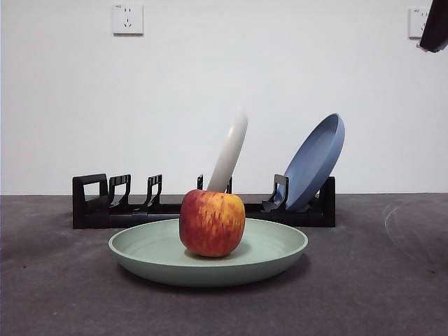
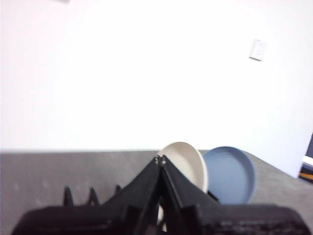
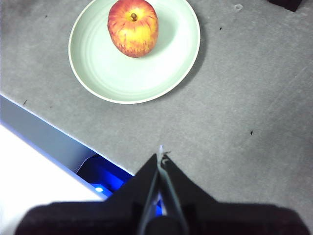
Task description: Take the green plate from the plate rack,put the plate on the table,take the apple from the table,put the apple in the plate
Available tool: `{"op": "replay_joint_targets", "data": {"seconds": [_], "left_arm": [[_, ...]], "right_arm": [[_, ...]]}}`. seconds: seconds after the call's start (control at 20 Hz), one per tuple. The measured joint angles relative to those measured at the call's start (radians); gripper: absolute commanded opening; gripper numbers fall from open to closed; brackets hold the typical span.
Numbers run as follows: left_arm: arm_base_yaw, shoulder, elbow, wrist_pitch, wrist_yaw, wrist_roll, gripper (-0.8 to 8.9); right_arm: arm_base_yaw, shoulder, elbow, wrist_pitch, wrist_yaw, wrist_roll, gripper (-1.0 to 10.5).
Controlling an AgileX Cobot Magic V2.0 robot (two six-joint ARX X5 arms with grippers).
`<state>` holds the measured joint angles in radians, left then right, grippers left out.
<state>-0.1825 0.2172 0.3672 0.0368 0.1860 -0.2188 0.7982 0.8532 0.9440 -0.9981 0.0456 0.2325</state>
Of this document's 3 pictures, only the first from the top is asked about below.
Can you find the blue plate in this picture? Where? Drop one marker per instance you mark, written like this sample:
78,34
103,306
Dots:
313,168

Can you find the red yellow apple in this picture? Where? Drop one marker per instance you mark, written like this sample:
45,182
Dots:
211,224

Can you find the cream white plate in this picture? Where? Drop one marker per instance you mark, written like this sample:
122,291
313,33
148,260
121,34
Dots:
232,150

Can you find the black plate rack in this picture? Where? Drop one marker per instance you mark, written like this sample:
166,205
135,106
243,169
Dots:
91,217

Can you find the green plate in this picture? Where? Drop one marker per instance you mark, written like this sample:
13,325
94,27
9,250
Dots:
147,255

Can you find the white wall socket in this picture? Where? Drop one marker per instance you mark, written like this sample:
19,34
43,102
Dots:
127,19
417,22

